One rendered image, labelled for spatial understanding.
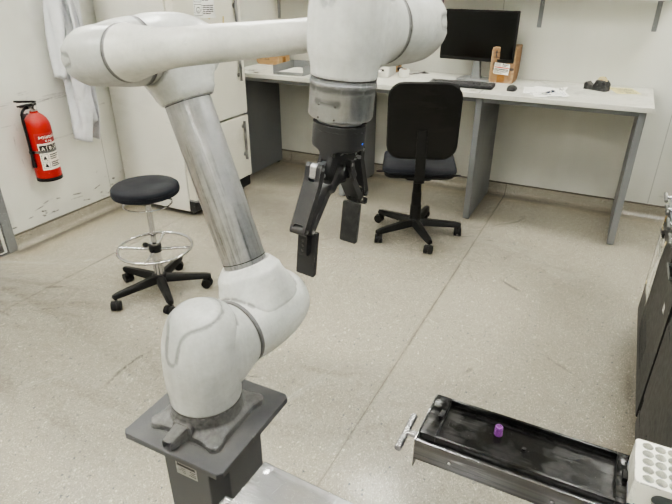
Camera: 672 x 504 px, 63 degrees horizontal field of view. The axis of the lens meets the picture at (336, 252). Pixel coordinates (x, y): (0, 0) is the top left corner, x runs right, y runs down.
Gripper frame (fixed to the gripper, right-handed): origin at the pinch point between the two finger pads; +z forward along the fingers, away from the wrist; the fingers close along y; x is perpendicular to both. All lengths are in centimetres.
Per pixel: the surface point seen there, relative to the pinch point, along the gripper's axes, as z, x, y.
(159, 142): 78, -246, -208
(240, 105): 57, -222, -269
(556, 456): 35, 41, -15
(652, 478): 28, 54, -11
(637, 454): 28, 52, -15
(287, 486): 37.0, 3.1, 13.9
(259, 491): 37.4, -0.4, 16.9
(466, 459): 36.3, 27.1, -7.3
